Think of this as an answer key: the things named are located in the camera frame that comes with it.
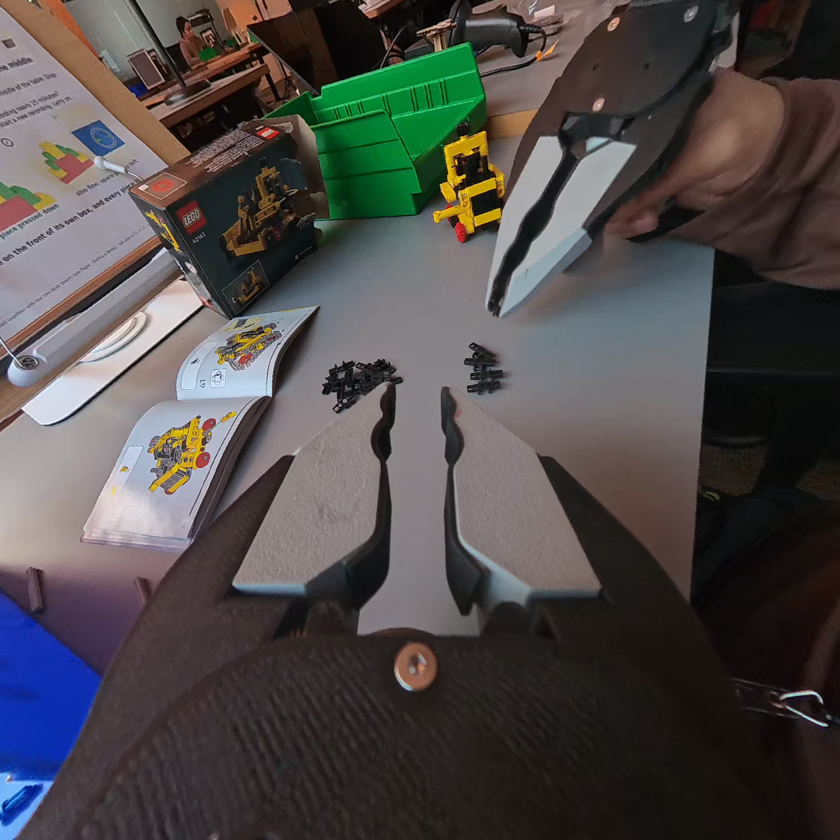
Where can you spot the pile of black track links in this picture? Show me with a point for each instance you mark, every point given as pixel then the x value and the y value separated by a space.
pixel 359 384
pixel 484 369

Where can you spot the metal clip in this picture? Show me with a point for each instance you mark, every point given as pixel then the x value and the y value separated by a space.
pixel 794 705

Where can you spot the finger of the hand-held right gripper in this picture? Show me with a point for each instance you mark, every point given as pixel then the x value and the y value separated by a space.
pixel 528 190
pixel 584 210

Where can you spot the wooden background table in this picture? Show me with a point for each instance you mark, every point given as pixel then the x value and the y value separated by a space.
pixel 216 79

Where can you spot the black lamp stand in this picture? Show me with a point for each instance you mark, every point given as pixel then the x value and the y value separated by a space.
pixel 180 79

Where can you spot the dark toy set box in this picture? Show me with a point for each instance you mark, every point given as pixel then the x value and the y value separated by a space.
pixel 236 216

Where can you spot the green plastic bin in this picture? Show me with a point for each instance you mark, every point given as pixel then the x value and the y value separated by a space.
pixel 367 164
pixel 420 85

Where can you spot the black handheld barcode scanner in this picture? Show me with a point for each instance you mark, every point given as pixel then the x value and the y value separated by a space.
pixel 489 26

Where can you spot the person's right hand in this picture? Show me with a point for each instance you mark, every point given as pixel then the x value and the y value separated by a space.
pixel 709 164

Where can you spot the white flat stand base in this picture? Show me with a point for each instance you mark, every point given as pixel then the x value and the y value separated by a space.
pixel 105 354

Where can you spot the blue plastic bin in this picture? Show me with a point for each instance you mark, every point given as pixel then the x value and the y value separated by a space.
pixel 39 689

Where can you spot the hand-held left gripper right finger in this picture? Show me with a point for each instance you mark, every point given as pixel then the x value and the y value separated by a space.
pixel 518 518

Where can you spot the yellow toy bulldozer model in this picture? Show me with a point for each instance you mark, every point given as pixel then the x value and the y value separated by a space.
pixel 472 190

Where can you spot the printed instruction board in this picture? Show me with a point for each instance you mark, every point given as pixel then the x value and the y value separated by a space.
pixel 59 164

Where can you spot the person's right forearm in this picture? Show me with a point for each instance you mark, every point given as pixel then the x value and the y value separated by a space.
pixel 794 216

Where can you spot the small brown tab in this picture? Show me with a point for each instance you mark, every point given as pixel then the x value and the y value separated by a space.
pixel 34 589

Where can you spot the open instruction booklet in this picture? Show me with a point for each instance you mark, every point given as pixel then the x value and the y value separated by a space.
pixel 184 446

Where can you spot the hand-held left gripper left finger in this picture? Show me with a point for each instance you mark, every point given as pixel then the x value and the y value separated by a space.
pixel 315 505

